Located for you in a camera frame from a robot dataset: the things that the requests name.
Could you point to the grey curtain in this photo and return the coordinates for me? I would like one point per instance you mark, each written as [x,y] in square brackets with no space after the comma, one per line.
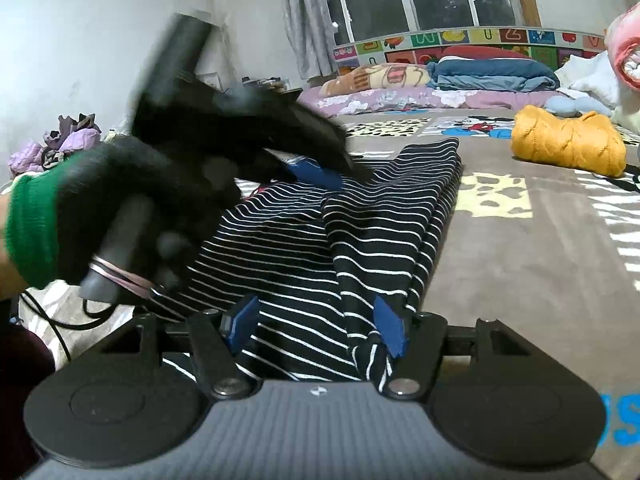
[305,15]

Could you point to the orange cartoon print pillow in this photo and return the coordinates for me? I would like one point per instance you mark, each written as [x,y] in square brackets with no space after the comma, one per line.
[375,77]

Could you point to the red pillow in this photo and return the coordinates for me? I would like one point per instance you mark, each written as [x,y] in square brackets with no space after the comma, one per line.
[480,52]

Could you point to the white bent pipe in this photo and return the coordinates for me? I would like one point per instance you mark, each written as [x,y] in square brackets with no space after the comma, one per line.
[344,0]

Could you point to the pile of small desk items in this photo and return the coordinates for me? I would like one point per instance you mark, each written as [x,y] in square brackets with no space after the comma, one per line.
[265,81]

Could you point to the light blue plush toy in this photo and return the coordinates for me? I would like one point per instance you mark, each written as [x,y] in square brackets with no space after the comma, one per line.
[575,106]

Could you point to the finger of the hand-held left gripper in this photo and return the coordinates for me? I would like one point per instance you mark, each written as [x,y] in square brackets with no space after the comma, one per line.
[315,172]

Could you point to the person's left forearm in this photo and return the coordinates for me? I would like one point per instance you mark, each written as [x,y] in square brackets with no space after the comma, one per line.
[35,225]

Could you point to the person's left hand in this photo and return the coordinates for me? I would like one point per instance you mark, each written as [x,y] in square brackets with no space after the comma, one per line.
[150,170]

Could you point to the pink folded quilt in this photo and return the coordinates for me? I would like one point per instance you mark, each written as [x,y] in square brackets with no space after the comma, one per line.
[625,45]

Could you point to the person's maroon clothing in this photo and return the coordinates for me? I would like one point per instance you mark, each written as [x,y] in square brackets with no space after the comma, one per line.
[22,400]

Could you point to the purple floral bedsheet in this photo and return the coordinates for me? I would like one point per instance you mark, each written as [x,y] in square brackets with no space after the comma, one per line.
[400,102]

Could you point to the white crumpled cloth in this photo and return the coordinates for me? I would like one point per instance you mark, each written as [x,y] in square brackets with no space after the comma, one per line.
[590,80]

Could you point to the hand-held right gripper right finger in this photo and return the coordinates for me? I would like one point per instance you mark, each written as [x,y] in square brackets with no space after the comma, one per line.
[392,327]

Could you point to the purple jacket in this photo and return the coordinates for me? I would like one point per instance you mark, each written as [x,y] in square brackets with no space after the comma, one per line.
[55,142]

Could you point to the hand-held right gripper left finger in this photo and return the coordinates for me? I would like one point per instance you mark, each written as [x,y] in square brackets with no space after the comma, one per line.
[240,322]

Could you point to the blue folded quilt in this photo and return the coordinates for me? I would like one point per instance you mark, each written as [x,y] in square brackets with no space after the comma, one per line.
[490,74]

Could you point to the grey cartoon printed blanket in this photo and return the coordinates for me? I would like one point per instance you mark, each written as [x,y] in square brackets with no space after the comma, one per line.
[525,270]

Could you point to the colourful picture headboard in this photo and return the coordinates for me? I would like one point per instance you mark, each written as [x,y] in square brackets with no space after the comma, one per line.
[450,39]

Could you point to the black white striped shirt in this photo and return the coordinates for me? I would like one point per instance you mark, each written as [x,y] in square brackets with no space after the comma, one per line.
[310,260]

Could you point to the yellow knit sweater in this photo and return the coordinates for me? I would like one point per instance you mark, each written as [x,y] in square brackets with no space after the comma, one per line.
[565,142]

